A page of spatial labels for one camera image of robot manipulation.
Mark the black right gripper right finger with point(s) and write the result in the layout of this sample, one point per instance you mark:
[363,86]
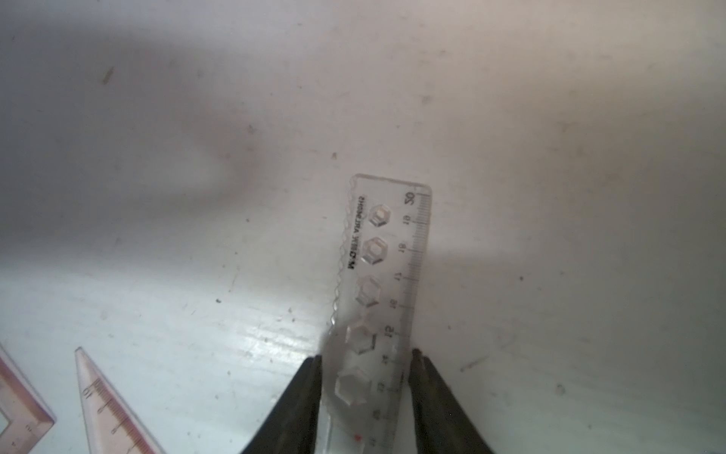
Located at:
[441,425]

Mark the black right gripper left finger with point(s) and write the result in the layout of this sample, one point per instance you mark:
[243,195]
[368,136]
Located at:
[292,425]

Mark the clear long stencil ruler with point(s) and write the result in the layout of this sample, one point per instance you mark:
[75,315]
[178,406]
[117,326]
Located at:
[366,351]

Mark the pink triangle set square right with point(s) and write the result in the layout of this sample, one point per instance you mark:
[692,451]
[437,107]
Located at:
[111,426]

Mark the pink triangle set square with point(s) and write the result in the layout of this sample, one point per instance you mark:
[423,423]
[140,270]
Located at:
[111,426]
[29,418]

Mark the pink triangle set square left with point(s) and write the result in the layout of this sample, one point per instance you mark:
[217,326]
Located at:
[29,418]

